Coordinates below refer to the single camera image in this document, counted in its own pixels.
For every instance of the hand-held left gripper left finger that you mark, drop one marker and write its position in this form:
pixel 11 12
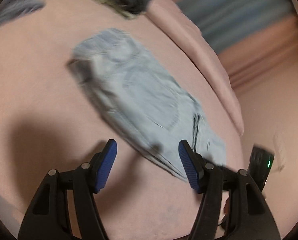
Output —
pixel 106 165

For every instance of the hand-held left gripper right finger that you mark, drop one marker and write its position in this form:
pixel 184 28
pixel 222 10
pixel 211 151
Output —
pixel 188 166

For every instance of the light blue strawberry pants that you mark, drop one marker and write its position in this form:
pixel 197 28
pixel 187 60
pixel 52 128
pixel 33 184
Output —
pixel 144 97

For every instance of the pink duvet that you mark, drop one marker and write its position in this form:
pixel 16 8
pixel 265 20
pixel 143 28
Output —
pixel 196 62

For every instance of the blue curtain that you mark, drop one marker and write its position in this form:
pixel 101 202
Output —
pixel 233 12

